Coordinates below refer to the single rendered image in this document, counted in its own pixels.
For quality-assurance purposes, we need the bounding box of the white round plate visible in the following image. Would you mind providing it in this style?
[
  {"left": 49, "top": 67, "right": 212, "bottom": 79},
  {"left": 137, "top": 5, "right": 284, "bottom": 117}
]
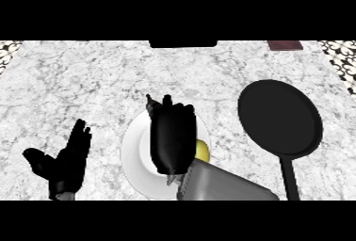
[{"left": 120, "top": 107, "right": 213, "bottom": 201}]

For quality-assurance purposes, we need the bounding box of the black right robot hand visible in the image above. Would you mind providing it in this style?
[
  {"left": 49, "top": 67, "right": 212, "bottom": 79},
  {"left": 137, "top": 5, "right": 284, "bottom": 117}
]
[{"left": 145, "top": 93, "right": 200, "bottom": 177}]

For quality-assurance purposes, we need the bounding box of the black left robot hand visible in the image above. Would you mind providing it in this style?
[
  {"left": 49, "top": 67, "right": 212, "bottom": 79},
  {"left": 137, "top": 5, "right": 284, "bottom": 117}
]
[{"left": 21, "top": 118, "right": 94, "bottom": 201}]

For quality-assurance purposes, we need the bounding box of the yellow-green vegetable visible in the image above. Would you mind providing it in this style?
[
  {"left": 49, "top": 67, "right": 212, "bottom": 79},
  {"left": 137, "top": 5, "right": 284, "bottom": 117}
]
[{"left": 194, "top": 138, "right": 213, "bottom": 164}]

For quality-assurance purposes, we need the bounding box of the black frying pan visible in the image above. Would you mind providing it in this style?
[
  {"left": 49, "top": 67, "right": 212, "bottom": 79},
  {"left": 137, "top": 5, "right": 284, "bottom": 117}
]
[{"left": 237, "top": 79, "right": 326, "bottom": 201}]

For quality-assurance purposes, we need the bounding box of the dark red flat object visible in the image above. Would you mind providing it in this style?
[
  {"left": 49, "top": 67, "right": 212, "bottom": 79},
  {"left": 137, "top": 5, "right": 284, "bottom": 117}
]
[{"left": 268, "top": 40, "right": 305, "bottom": 52}]

